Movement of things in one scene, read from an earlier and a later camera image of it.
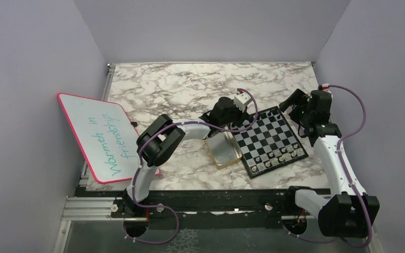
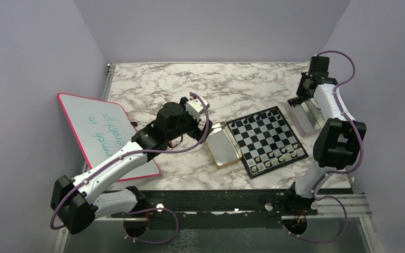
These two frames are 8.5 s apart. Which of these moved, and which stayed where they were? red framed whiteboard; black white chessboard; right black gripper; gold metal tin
Moved: right black gripper
Stayed: red framed whiteboard; gold metal tin; black white chessboard
